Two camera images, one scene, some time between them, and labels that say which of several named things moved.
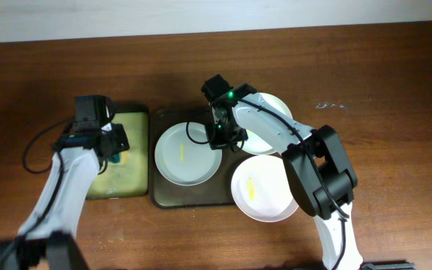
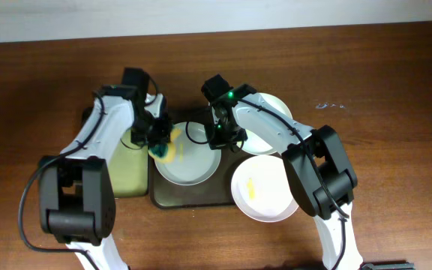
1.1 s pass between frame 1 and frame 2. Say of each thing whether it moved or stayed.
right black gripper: stayed
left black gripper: moved
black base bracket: stayed
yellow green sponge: moved
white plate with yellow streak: stayed
